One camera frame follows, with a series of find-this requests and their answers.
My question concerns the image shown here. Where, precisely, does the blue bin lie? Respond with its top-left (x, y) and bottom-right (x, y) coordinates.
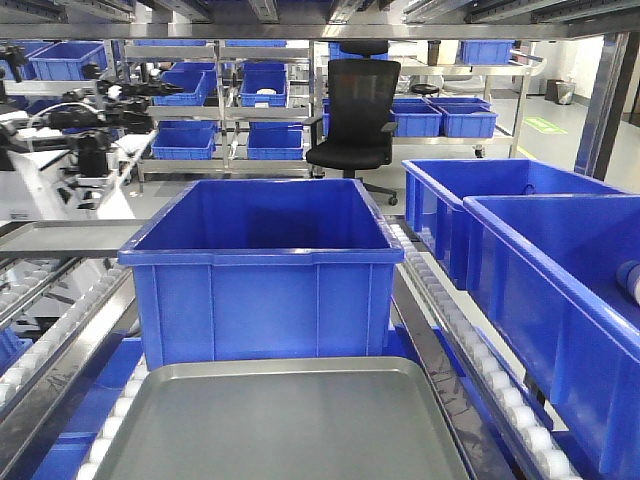
top-left (402, 158), bottom-right (622, 290)
top-left (463, 194), bottom-right (639, 479)

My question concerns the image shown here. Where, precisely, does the blue bin right far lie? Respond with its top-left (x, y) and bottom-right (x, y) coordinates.
top-left (402, 158), bottom-right (622, 290)

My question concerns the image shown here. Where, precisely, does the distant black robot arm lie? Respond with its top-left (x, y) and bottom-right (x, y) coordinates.
top-left (26, 78), bottom-right (186, 178)

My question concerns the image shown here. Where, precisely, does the blue bin before tray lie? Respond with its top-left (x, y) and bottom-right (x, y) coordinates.
top-left (118, 179), bottom-right (404, 369)

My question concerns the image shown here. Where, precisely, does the grey tray at left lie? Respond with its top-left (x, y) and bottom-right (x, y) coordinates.
top-left (1, 219), bottom-right (146, 259)

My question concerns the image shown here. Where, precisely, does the black office chair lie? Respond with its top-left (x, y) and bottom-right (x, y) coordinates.
top-left (305, 41), bottom-right (401, 179)

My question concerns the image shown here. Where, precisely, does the blue bin right near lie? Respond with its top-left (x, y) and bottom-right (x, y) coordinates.
top-left (463, 194), bottom-right (639, 479)

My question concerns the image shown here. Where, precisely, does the large grey metal tray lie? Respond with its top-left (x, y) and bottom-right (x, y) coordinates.
top-left (97, 357), bottom-right (467, 479)

